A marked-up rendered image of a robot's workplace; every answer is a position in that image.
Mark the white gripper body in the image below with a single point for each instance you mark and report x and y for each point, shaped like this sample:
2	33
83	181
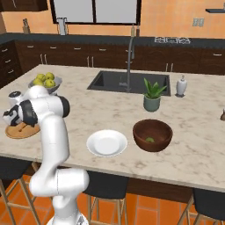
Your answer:
10	117

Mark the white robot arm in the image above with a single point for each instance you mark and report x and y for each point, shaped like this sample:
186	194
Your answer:
54	140

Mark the grey fruit bowl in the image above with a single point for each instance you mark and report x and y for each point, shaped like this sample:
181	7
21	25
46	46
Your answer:
56	83

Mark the green lime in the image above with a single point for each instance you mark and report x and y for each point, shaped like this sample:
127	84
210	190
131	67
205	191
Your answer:
150	140

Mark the brown wooden bowl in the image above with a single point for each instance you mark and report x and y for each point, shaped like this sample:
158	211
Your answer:
152	132

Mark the round wooden plate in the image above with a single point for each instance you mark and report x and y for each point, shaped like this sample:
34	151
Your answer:
20	133

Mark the green apple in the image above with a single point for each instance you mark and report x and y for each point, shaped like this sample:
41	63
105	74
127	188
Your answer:
37	82
41	77
49	76
49	83

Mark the black stool wooden legs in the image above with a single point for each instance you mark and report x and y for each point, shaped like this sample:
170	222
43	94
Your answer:
107	184
209	202
13	168

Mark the wooden knife block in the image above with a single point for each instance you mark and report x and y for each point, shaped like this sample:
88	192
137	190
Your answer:
26	27

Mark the white plate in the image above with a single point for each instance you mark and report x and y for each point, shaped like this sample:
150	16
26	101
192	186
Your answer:
107	143

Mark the white jug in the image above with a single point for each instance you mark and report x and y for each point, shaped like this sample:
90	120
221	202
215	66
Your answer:
62	27

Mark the dark sink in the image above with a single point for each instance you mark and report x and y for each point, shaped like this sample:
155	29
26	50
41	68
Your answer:
117	80

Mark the dark brown cupboard run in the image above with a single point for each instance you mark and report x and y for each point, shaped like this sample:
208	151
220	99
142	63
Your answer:
111	55

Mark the grey tap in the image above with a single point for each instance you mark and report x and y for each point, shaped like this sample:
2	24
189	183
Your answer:
128	67

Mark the black framed window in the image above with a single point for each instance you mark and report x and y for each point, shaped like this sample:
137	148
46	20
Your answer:
95	11

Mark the potted green plant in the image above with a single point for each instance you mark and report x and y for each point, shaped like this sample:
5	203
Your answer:
151	101

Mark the brown bottle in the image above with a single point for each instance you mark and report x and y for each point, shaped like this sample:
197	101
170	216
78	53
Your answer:
133	30

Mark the dark bottle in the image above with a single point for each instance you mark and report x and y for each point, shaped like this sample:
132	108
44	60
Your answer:
138	31

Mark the white soap dispenser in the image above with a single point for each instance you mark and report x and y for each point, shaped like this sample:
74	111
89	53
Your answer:
181	87

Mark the small brown object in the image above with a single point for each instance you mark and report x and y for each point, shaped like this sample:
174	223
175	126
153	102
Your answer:
223	115

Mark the dark brown wall cupboard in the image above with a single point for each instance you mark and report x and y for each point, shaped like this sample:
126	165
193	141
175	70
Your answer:
23	5

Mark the grey wall socket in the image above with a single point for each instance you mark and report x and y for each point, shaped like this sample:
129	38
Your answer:
198	22

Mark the dark wall shelf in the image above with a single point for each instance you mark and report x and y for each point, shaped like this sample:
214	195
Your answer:
216	10

